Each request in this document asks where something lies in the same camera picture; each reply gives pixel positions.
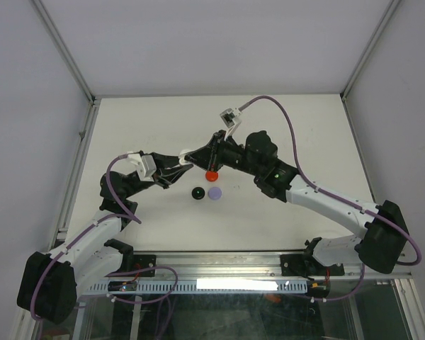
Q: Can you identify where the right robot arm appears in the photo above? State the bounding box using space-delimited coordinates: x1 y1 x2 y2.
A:
183 130 408 274

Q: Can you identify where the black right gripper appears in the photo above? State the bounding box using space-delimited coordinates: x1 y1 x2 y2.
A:
184 130 263 179

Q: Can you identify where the purple round earbud charging case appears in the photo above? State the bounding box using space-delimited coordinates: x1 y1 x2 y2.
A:
208 187 222 200

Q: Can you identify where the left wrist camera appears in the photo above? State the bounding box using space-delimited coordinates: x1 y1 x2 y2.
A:
127 152 157 182

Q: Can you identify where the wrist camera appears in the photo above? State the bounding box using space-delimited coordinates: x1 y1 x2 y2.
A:
127 152 157 182
220 108 242 140

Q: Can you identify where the aluminium frame post left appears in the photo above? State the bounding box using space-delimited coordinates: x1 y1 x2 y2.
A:
29 0 96 103

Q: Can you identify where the aluminium mounting rail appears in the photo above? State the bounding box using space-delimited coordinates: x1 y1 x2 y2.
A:
49 250 410 281

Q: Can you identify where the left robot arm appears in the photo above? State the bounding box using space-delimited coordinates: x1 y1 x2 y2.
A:
17 152 192 324

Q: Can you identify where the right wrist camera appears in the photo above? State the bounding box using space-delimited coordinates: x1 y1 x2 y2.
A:
220 108 242 140

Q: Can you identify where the orange round charging case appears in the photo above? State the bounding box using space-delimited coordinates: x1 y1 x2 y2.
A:
205 171 219 182

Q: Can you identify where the white slotted cable duct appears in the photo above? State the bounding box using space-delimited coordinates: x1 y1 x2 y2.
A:
84 278 307 295

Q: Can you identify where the white round charging case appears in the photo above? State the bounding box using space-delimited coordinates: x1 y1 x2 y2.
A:
178 149 193 166

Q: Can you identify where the aluminium frame post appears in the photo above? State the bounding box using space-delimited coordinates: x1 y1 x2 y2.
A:
340 0 403 102
29 0 96 103

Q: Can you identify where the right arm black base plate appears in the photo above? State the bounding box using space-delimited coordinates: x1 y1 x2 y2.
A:
279 254 345 280

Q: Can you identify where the aluminium frame post right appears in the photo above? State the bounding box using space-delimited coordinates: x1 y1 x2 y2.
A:
340 0 403 102

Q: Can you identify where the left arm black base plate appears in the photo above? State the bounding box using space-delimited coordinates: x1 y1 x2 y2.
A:
125 253 157 277

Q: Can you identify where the black round charging case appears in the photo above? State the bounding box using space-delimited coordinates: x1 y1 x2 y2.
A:
191 186 205 200

